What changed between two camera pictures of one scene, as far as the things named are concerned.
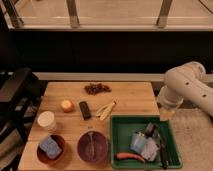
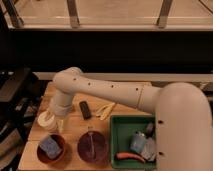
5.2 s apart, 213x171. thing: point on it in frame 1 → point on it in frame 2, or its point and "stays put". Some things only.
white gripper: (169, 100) → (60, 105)
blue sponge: (50, 148) stays put
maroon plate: (92, 146) stays put
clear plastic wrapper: (151, 150) stays put
